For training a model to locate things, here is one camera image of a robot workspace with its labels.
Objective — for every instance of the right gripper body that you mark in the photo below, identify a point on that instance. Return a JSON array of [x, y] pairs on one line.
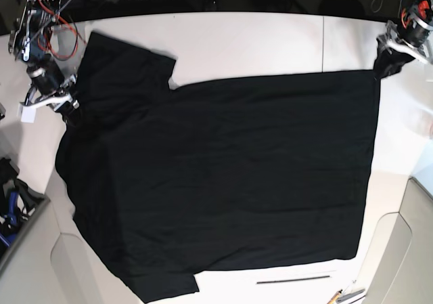
[[49, 87]]

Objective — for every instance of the yellow handled tool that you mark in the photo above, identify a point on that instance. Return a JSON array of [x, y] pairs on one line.
[[335, 297]]

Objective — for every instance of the grey flat tool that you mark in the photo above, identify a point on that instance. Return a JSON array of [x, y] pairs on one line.
[[352, 297]]

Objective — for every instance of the blue and black tools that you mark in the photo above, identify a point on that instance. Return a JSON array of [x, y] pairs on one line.
[[17, 204]]

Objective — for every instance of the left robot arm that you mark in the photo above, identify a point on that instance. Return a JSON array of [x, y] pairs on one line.
[[421, 8]]

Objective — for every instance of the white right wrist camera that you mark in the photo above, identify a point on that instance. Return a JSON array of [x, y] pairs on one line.
[[26, 114]]

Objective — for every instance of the beige chair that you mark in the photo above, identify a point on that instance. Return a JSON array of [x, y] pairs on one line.
[[398, 264], [53, 264]]

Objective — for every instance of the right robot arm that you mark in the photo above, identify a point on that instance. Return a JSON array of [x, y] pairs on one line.
[[30, 43]]

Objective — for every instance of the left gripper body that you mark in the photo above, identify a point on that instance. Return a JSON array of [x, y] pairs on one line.
[[412, 40]]

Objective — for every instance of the beige chair right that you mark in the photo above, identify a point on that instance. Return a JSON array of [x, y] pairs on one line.
[[398, 264]]

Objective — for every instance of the beige chair left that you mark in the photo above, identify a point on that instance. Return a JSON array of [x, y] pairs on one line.
[[53, 264]]

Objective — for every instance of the black T-shirt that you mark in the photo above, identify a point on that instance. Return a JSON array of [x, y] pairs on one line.
[[230, 174]]

